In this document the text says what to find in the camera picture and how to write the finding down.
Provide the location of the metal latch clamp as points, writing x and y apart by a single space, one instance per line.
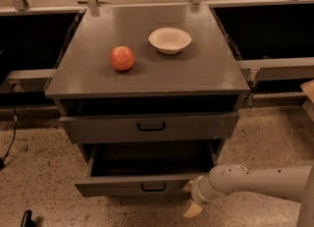
253 82

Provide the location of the metal rail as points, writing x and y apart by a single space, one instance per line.
28 80
277 69

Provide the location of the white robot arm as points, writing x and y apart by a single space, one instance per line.
291 183

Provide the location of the grey wooden drawer cabinet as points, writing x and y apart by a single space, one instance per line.
204 77

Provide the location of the right metal rail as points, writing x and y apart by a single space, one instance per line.
277 69

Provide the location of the grey drawer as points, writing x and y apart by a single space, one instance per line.
150 127
146 168

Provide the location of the grey top drawer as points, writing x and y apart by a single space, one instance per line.
150 127

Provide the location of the white ceramic bowl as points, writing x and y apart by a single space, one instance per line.
169 41

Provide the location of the red apple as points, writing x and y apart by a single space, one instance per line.
121 58

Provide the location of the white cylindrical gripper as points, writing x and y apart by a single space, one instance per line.
197 190

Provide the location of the black object bottom left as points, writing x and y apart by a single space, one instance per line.
27 221

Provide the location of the left metal rail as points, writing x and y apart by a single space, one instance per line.
28 80

